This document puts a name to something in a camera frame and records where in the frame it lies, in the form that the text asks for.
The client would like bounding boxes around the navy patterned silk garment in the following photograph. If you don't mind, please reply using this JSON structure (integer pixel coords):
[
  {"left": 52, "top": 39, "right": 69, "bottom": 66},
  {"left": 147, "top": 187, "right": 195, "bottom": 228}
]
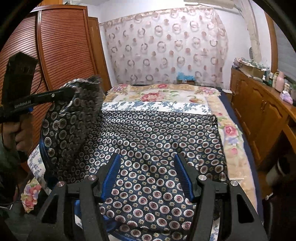
[{"left": 38, "top": 75, "right": 230, "bottom": 241}]

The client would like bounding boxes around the person's left hand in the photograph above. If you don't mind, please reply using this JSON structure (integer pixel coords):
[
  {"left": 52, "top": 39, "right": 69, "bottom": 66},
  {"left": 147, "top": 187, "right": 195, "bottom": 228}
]
[{"left": 2, "top": 113, "right": 34, "bottom": 153}]

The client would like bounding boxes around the brown louvered wardrobe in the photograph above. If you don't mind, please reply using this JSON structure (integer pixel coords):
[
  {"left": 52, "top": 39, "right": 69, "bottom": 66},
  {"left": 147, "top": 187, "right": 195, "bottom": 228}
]
[{"left": 0, "top": 4, "right": 112, "bottom": 158}]

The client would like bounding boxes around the pink floral bed quilt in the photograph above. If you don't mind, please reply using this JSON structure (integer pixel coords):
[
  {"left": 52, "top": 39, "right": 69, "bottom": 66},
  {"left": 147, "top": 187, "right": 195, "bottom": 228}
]
[{"left": 20, "top": 83, "right": 260, "bottom": 214}]

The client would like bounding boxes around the blue floral white sheet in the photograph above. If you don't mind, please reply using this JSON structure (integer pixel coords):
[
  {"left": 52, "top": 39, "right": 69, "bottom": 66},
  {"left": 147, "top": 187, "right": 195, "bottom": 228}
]
[{"left": 27, "top": 100, "right": 220, "bottom": 241}]

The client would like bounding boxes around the pink circle patterned curtain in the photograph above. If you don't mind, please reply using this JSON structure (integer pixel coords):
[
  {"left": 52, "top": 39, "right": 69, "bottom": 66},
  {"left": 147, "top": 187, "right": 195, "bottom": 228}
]
[{"left": 103, "top": 6, "right": 228, "bottom": 87}]

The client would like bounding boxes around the wooden sideboard cabinet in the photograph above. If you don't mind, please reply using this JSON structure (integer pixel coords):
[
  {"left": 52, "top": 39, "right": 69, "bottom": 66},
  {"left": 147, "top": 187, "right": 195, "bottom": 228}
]
[{"left": 230, "top": 68, "right": 295, "bottom": 169}]

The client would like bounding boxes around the blue tissue box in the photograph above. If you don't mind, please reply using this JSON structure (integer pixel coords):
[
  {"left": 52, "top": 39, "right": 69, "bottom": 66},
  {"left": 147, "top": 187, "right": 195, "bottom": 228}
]
[{"left": 176, "top": 72, "right": 196, "bottom": 85}]

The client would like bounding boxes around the lavender pouch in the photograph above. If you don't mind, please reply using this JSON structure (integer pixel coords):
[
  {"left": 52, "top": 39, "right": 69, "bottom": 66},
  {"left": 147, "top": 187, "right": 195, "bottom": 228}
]
[{"left": 280, "top": 90, "right": 293, "bottom": 105}]

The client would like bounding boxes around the pink bottle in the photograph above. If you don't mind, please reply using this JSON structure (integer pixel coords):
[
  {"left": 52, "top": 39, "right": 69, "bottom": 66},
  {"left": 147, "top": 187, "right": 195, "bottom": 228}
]
[{"left": 275, "top": 71, "right": 285, "bottom": 92}]

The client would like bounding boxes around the cardboard box on sideboard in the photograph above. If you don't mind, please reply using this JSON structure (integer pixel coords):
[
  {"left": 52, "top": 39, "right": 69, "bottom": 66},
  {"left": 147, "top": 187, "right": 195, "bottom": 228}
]
[{"left": 239, "top": 63, "right": 265, "bottom": 78}]

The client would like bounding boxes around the grey window blind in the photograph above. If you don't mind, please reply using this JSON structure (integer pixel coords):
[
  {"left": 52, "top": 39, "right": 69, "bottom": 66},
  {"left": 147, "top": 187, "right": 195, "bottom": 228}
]
[{"left": 273, "top": 22, "right": 296, "bottom": 81}]

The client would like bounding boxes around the beige wall air conditioner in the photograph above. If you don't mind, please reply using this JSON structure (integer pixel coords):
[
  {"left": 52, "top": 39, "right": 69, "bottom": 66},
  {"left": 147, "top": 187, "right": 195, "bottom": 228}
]
[{"left": 184, "top": 0, "right": 235, "bottom": 9}]

